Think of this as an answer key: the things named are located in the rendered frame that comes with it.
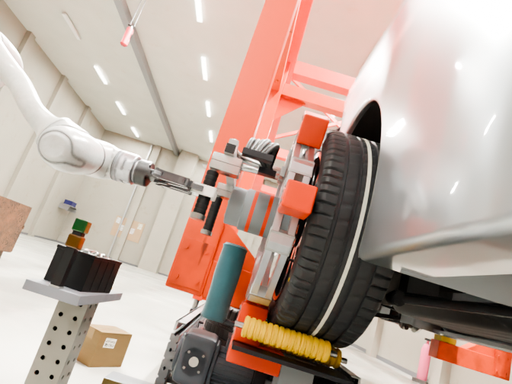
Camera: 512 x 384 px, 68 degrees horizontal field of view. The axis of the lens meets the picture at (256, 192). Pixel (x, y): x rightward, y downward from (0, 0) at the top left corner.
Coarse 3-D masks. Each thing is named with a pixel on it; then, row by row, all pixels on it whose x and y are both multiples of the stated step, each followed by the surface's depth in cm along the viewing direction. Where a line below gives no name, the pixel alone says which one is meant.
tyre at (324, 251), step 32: (352, 160) 101; (320, 192) 95; (352, 192) 95; (320, 224) 92; (352, 224) 93; (320, 256) 92; (288, 288) 97; (320, 288) 94; (352, 288) 93; (384, 288) 93; (288, 320) 103; (320, 320) 99; (352, 320) 98
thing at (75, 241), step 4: (68, 236) 114; (72, 236) 114; (76, 236) 114; (80, 236) 114; (68, 240) 113; (72, 240) 114; (76, 240) 114; (80, 240) 114; (84, 240) 117; (68, 244) 113; (72, 244) 113; (76, 244) 113; (80, 244) 115; (76, 248) 113; (80, 248) 116
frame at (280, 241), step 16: (304, 160) 104; (288, 176) 101; (304, 176) 101; (272, 240) 97; (288, 240) 97; (256, 256) 144; (272, 256) 145; (288, 256) 98; (256, 272) 136; (256, 288) 105; (272, 288) 104
